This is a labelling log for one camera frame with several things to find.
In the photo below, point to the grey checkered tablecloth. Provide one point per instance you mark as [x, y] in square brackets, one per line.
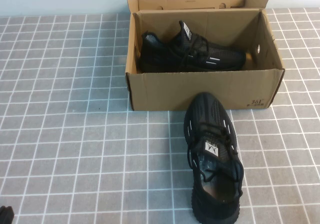
[75, 133]

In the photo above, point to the black sneaker with white tongue tag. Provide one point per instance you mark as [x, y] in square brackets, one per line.
[190, 51]

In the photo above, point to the brown cardboard shoe box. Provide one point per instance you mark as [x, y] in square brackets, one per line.
[175, 91]

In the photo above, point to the black knit sneaker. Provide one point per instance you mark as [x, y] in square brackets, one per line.
[210, 113]

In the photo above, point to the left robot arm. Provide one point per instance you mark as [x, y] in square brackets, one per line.
[6, 215]

